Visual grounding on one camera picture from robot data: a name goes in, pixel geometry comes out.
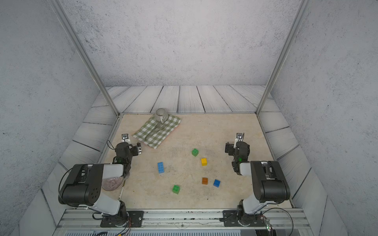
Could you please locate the pink glass bowl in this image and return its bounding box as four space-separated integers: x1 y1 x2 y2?
101 177 124 191

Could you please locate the green lego brick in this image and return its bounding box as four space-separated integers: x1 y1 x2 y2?
172 185 180 194
192 148 199 157

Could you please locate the green checkered cloth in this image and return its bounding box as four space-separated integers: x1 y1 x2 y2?
132 115 181 149

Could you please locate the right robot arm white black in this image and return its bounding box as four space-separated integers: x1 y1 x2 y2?
225 133 291 226

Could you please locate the light blue long lego brick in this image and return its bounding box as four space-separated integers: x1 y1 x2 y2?
157 162 164 174

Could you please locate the yellow lego brick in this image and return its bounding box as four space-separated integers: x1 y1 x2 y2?
201 158 208 166

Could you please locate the left aluminium frame post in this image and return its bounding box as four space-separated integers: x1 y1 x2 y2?
48 0 120 118

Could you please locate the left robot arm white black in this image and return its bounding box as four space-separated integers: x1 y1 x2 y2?
58 134 142 224

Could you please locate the dark blue lego brick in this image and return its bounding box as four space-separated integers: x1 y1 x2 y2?
213 179 221 188

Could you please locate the aluminium front rail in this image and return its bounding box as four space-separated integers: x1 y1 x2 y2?
54 207 313 236

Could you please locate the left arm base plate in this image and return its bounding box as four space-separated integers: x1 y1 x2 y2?
100 210 144 228

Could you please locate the aluminium frame post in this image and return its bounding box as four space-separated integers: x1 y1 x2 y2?
48 0 120 118
256 0 311 116

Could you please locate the right aluminium frame post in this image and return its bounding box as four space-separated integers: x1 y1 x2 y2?
256 0 311 116

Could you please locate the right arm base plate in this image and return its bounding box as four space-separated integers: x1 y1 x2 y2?
220 210 266 227

